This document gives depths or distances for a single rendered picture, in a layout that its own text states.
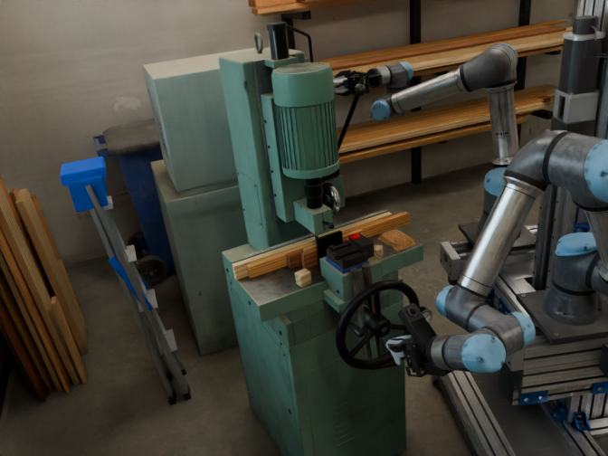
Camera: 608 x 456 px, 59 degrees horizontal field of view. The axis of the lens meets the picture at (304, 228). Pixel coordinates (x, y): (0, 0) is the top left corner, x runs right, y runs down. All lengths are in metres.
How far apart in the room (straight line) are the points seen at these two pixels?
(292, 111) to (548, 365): 1.02
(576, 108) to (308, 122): 0.74
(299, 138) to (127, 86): 2.38
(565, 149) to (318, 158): 0.69
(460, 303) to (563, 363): 0.54
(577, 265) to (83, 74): 3.09
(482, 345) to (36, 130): 3.26
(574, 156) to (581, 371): 0.77
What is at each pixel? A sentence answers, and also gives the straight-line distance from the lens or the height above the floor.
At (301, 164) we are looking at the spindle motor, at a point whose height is 1.25.
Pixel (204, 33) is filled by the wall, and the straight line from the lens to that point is 3.85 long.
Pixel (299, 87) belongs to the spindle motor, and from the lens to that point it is 1.53.
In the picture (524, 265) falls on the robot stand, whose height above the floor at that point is 0.73.
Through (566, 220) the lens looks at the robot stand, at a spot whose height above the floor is 1.01.
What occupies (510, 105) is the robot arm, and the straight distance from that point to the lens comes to 2.06.
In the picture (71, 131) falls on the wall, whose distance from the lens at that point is 3.88.
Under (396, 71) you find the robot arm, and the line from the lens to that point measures 2.12.
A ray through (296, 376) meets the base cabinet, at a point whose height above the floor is 0.59.
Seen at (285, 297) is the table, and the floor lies 0.90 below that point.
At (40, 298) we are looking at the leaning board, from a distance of 2.76.
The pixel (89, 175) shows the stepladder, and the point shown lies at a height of 1.14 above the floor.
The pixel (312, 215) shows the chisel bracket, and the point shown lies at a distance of 1.69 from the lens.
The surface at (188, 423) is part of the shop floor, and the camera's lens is 2.60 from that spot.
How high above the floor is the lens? 1.78
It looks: 26 degrees down
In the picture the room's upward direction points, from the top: 6 degrees counter-clockwise
